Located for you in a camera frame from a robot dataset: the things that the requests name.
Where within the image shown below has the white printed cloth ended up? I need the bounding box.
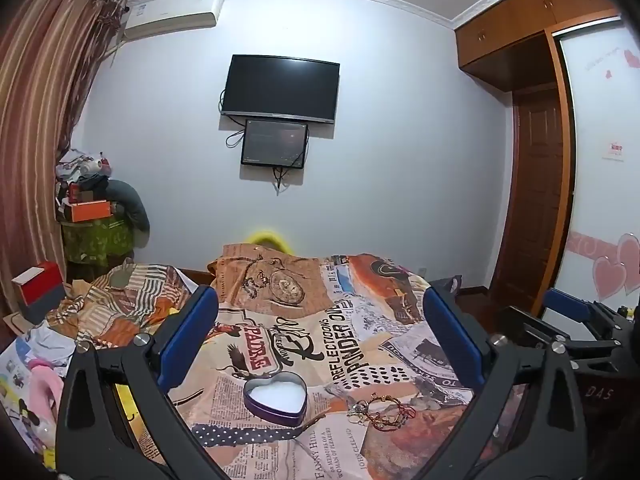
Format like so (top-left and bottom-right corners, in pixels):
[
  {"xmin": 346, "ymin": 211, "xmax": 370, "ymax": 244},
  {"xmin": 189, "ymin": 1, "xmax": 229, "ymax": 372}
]
[{"xmin": 0, "ymin": 326, "xmax": 77, "ymax": 411}]

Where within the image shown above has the brown wooden door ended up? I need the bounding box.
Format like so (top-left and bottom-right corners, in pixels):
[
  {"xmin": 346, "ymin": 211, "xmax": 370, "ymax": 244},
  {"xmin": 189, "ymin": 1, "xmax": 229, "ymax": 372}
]
[{"xmin": 489, "ymin": 86, "xmax": 567, "ymax": 302}]

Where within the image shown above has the pile of clothes and boxes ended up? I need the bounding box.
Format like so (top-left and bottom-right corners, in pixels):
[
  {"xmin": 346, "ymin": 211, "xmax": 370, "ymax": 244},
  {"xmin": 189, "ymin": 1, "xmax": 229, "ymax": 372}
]
[{"xmin": 54, "ymin": 148, "xmax": 115, "ymax": 207}]

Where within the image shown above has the white air conditioner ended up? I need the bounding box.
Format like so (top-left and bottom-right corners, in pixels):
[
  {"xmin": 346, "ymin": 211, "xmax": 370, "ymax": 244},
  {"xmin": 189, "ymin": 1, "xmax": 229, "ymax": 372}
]
[{"xmin": 122, "ymin": 0, "xmax": 224, "ymax": 42}]

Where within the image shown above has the orange box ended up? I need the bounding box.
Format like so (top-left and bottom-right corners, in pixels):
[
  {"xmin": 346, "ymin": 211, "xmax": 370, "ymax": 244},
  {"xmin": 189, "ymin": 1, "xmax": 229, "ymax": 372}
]
[{"xmin": 69, "ymin": 199, "xmax": 113, "ymax": 224}]

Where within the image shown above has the wooden overhead cabinet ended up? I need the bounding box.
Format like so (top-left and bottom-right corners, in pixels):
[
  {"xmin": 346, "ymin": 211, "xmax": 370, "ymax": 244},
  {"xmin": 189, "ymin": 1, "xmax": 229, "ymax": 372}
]
[{"xmin": 453, "ymin": 0, "xmax": 622, "ymax": 94}]

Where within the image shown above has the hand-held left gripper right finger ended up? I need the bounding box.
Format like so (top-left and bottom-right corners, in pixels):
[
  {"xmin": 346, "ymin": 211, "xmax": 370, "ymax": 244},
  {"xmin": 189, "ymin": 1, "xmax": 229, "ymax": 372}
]
[{"xmin": 415, "ymin": 285, "xmax": 586, "ymax": 480}]

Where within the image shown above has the yellow rounded object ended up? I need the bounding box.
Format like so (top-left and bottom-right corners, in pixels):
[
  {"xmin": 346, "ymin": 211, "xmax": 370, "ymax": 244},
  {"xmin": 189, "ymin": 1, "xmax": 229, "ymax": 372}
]
[{"xmin": 242, "ymin": 228, "xmax": 294, "ymax": 254}]

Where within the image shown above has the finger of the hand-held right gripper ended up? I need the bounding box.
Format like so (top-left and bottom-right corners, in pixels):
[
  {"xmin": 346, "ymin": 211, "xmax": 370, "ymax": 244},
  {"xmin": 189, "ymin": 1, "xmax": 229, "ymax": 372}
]
[
  {"xmin": 495, "ymin": 305, "xmax": 623, "ymax": 361},
  {"xmin": 544, "ymin": 287, "xmax": 633, "ymax": 333}
]

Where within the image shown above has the small black wall monitor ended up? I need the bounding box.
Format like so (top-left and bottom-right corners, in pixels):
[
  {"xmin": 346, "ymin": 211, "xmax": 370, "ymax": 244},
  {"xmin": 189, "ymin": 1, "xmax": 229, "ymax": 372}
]
[{"xmin": 240, "ymin": 118, "xmax": 309, "ymax": 170}]

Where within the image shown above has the striped patchwork bedsheet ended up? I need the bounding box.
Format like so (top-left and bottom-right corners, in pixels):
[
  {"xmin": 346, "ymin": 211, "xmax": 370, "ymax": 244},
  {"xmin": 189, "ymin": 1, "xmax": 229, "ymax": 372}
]
[{"xmin": 46, "ymin": 261, "xmax": 201, "ymax": 353}]

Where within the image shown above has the purple heart-shaped tin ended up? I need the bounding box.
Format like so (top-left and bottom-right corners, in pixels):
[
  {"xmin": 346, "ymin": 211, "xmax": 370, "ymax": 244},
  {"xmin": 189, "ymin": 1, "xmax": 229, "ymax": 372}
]
[{"xmin": 243, "ymin": 373, "xmax": 308, "ymax": 428}]

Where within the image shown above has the red string bracelet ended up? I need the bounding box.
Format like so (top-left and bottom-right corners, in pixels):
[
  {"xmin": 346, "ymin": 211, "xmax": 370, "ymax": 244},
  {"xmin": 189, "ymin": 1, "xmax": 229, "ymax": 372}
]
[{"xmin": 369, "ymin": 402, "xmax": 418, "ymax": 433}]

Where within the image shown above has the pink plush toy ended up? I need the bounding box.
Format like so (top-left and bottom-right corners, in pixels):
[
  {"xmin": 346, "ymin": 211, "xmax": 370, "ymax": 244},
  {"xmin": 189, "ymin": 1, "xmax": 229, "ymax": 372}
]
[{"xmin": 26, "ymin": 359, "xmax": 67, "ymax": 433}]

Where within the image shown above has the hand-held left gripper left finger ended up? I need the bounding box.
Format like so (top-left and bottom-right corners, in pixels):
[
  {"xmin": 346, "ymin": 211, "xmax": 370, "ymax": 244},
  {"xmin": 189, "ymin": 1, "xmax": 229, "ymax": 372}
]
[{"xmin": 55, "ymin": 285, "xmax": 231, "ymax": 480}]

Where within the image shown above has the red and white box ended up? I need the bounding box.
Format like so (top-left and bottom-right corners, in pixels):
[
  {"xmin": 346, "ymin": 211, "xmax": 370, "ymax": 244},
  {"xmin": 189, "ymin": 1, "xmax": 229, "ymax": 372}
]
[{"xmin": 10, "ymin": 261, "xmax": 66, "ymax": 319}]

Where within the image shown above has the grey pillow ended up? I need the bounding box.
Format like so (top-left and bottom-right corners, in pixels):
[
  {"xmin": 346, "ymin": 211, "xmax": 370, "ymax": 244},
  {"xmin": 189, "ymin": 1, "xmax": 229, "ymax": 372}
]
[{"xmin": 106, "ymin": 178, "xmax": 151, "ymax": 249}]

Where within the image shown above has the brown striped curtain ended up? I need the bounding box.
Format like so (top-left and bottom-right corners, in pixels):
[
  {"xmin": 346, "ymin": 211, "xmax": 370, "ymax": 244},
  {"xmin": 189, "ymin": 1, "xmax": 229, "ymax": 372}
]
[{"xmin": 0, "ymin": 0, "xmax": 127, "ymax": 323}]

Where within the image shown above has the printed newspaper-pattern blanket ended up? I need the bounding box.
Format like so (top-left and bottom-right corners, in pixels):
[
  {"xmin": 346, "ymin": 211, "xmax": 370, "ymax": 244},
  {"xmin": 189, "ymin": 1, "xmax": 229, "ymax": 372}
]
[{"xmin": 75, "ymin": 242, "xmax": 501, "ymax": 480}]

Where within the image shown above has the black hanging monitor cable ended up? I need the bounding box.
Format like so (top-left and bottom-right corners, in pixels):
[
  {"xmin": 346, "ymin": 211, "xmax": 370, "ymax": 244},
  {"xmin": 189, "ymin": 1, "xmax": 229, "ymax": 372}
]
[{"xmin": 271, "ymin": 167, "xmax": 292, "ymax": 197}]

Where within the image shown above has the black wall television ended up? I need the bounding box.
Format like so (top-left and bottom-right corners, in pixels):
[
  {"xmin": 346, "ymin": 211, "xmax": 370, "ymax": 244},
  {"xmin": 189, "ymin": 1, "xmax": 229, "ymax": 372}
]
[{"xmin": 221, "ymin": 53, "xmax": 341, "ymax": 125}]

